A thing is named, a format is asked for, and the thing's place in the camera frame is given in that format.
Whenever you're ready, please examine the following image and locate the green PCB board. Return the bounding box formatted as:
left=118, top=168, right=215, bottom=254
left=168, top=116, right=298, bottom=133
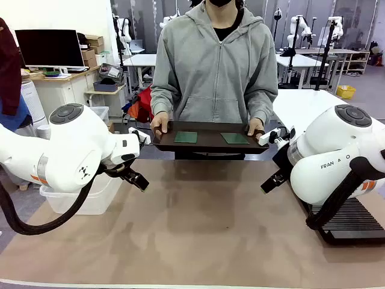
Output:
left=173, top=131, right=199, bottom=143
left=220, top=132, right=250, bottom=145

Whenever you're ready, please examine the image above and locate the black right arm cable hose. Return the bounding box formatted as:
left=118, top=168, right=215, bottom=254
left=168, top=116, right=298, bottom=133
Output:
left=305, top=156, right=385, bottom=231

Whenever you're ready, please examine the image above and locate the white side table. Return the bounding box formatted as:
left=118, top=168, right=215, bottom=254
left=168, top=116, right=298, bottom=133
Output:
left=270, top=89, right=385, bottom=134

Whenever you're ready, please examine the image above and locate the person's left hand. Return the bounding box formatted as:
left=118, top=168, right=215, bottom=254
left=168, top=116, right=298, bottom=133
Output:
left=245, top=117, right=266, bottom=136

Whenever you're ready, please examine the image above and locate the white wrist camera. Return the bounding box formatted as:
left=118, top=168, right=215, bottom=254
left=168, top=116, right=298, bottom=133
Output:
left=128, top=127, right=151, bottom=146
left=258, top=127, right=291, bottom=146

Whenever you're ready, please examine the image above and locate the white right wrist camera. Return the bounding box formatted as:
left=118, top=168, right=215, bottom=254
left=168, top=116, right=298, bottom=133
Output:
left=258, top=127, right=291, bottom=146

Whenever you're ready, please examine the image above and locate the yellow plastic crate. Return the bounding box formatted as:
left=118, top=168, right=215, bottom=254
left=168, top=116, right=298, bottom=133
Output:
left=336, top=85, right=357, bottom=100

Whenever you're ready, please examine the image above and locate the clear plastic storage box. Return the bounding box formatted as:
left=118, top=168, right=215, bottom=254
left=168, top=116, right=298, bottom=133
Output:
left=38, top=173, right=124, bottom=216

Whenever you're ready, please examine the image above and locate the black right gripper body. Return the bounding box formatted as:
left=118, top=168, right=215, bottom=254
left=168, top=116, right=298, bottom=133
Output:
left=271, top=143, right=292, bottom=182

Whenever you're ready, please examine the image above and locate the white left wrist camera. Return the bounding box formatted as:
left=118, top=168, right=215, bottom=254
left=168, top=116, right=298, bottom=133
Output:
left=128, top=127, right=151, bottom=146

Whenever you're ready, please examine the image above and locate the black slotted PCB rack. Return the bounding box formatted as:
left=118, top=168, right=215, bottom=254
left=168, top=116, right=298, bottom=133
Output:
left=306, top=197, right=385, bottom=245

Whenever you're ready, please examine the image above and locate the black tripod stand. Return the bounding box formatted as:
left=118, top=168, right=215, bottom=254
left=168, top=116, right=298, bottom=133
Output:
left=282, top=16, right=302, bottom=85
left=315, top=20, right=338, bottom=92

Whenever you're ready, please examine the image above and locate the person's left forearm grey sleeve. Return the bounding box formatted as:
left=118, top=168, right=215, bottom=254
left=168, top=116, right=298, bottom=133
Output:
left=248, top=85, right=279, bottom=122

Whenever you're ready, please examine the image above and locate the person's right hand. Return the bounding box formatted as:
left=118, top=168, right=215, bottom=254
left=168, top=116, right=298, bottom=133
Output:
left=149, top=113, right=170, bottom=137

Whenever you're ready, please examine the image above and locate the white desk with wooden top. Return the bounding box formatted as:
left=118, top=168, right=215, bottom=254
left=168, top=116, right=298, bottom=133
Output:
left=20, top=65, right=102, bottom=121

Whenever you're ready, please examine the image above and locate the person's right forearm grey sleeve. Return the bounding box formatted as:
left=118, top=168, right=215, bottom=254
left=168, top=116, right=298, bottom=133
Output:
left=150, top=85, right=174, bottom=117

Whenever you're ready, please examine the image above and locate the dark brown serving tray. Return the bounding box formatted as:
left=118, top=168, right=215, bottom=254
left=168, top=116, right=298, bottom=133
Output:
left=150, top=120, right=270, bottom=155

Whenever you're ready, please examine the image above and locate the person in maroon jacket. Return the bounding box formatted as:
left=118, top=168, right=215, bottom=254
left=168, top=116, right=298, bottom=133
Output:
left=0, top=17, right=31, bottom=130

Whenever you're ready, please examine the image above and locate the silver laptop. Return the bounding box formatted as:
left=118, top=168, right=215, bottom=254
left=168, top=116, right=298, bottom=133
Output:
left=129, top=39, right=146, bottom=55

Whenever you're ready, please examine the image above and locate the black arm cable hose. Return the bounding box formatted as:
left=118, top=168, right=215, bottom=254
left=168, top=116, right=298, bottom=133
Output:
left=305, top=156, right=385, bottom=231
left=0, top=164, right=106, bottom=236

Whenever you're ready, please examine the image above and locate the black computer monitor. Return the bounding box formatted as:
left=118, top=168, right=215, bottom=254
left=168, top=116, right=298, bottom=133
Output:
left=14, top=29, right=86, bottom=75

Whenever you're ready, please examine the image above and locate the person in grey hoodie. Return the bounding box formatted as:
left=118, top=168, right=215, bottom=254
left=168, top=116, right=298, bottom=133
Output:
left=150, top=0, right=279, bottom=124

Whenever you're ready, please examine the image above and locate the clear lidded storage bin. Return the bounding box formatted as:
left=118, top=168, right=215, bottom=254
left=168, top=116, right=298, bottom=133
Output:
left=90, top=105, right=110, bottom=125

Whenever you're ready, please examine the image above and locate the red bag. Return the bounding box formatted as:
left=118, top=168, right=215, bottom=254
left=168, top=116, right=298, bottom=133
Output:
left=128, top=84, right=155, bottom=123

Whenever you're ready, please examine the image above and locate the white lab table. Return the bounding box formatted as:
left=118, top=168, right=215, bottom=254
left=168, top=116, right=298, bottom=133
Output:
left=122, top=53, right=158, bottom=95
left=275, top=53, right=330, bottom=90

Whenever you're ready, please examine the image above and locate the small wooden side table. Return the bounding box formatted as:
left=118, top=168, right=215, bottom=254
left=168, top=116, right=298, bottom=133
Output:
left=84, top=84, right=126, bottom=108

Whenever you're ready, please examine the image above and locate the grey plastic bin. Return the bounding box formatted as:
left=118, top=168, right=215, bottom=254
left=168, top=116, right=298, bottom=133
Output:
left=93, top=80, right=119, bottom=93

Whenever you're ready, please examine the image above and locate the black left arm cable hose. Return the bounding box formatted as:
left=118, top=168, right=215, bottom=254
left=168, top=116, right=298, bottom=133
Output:
left=0, top=164, right=106, bottom=236

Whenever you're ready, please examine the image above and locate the grey padded case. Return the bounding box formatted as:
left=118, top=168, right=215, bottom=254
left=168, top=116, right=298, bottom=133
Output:
left=99, top=63, right=125, bottom=80

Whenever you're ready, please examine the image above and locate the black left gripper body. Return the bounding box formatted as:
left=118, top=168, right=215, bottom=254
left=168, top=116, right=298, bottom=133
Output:
left=100, top=163, right=134, bottom=179

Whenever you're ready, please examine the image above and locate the white cylindrical air purifier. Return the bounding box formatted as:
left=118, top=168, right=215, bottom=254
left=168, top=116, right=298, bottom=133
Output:
left=20, top=79, right=49, bottom=129

